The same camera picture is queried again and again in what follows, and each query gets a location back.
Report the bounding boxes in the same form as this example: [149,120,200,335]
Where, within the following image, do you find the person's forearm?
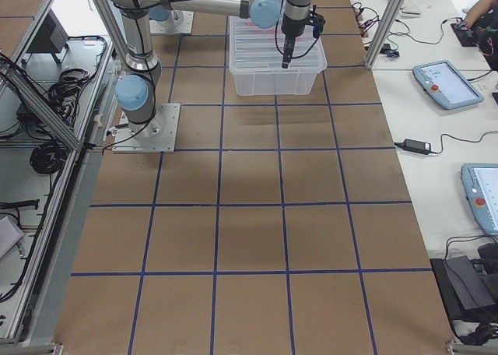
[462,0,497,27]

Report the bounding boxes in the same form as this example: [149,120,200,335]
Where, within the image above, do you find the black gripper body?
[281,4,325,38]

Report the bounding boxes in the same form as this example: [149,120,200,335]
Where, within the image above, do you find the blue teach pendant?
[412,60,484,110]
[461,163,497,236]

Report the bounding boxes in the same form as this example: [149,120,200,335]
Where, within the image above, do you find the aluminium frame post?
[364,0,404,69]

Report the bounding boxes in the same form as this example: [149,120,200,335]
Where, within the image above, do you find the clear plastic storage box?
[229,16,327,96]

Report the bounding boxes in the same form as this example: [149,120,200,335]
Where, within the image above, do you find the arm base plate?
[111,103,181,153]
[149,10,194,36]

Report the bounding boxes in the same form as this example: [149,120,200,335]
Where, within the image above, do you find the clear plastic box lid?
[229,17,327,75]

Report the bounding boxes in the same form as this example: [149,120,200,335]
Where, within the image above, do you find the black power adapter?
[395,139,432,155]

